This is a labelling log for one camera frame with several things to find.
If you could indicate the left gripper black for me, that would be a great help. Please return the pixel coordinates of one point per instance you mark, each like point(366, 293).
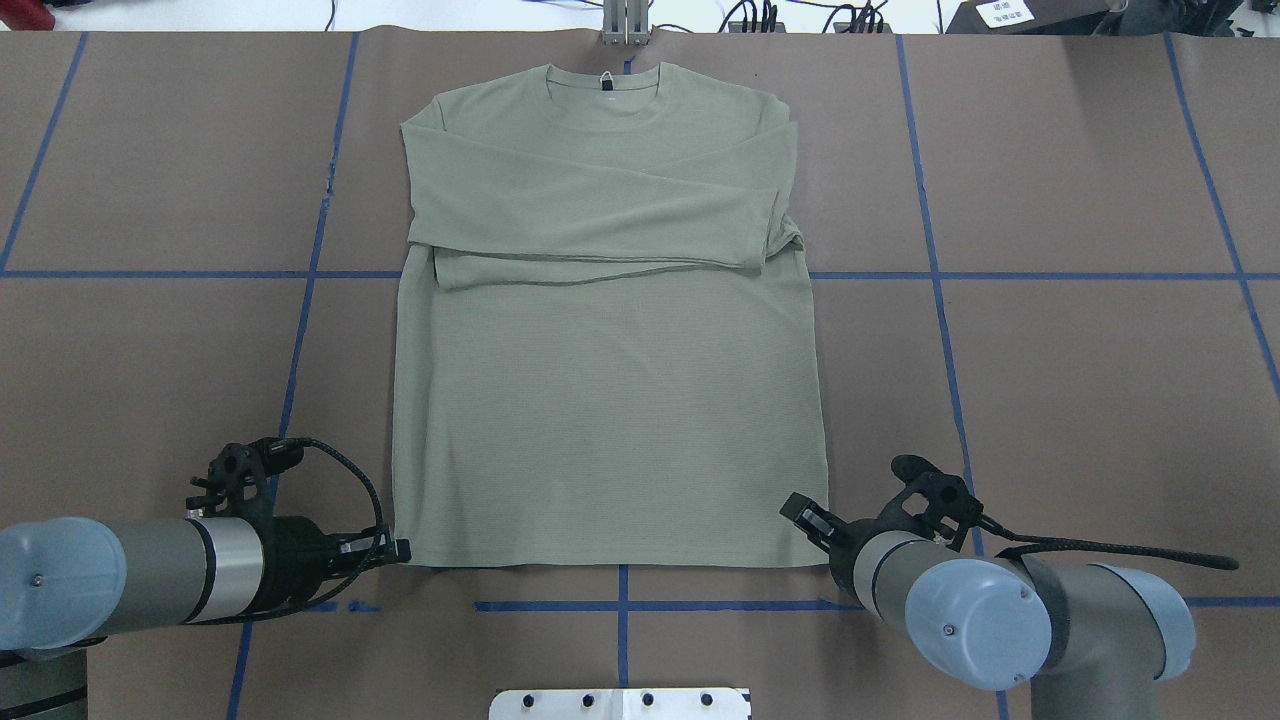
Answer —
point(296, 551)

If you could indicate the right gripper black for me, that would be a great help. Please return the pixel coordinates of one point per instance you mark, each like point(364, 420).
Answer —
point(843, 541)

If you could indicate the olive green long-sleeve shirt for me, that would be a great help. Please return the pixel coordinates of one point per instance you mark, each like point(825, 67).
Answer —
point(605, 327)

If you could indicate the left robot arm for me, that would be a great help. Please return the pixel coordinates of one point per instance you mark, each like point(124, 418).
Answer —
point(67, 584)

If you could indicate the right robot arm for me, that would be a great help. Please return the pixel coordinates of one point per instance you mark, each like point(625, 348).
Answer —
point(1092, 641)

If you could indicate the black power adapter labelled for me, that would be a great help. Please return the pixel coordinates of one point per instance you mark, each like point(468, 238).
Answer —
point(1047, 18)

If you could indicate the red cylindrical bottle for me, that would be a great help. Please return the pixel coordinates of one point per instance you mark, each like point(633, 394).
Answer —
point(26, 15)

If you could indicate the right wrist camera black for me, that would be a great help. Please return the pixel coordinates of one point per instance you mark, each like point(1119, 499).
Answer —
point(933, 505)

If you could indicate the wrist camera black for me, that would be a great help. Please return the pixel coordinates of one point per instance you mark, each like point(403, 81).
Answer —
point(236, 484)
point(933, 505)

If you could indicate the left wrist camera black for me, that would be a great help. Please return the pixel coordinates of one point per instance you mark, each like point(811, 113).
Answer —
point(236, 484)

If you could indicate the white pedestal base plate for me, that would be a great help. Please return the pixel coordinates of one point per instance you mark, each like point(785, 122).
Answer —
point(623, 703)

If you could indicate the aluminium frame post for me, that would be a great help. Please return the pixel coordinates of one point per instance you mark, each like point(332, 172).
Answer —
point(625, 22)

